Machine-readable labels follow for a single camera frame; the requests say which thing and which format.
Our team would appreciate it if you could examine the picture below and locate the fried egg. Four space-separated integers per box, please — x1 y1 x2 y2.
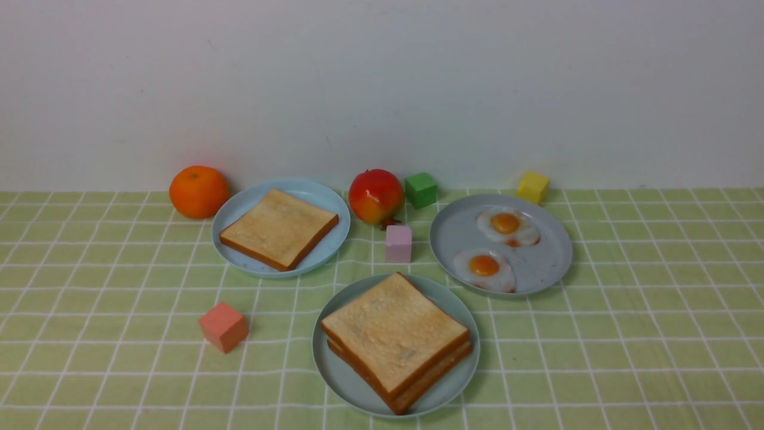
475 207 541 248
451 248 516 294

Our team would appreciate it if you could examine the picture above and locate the orange fruit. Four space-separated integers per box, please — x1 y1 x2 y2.
168 165 231 219

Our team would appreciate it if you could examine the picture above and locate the grey blue egg plate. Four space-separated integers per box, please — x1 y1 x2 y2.
429 193 573 299

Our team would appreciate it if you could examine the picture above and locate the front fried egg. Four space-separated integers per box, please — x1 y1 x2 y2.
451 248 516 294

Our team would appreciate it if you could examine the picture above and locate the pink cube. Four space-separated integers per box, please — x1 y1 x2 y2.
384 225 413 264

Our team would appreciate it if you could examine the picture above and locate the green cube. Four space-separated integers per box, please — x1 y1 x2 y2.
404 172 438 210

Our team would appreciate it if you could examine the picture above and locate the yellow cube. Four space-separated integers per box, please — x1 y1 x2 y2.
516 171 550 206

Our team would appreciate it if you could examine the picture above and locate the toast slice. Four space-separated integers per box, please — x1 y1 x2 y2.
218 189 340 272
326 339 474 414
321 272 469 397

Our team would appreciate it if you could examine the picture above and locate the salmon red cube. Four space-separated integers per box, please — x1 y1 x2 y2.
198 302 250 354

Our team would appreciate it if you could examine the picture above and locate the light blue front plate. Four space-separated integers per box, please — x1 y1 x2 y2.
312 274 481 420

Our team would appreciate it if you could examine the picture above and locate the rear fried egg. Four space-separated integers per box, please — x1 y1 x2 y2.
475 207 541 248

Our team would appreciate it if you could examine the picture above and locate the red yellow apple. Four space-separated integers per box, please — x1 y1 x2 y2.
347 168 405 231

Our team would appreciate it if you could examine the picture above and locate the light blue bread plate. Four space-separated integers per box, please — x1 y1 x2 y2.
212 179 351 280

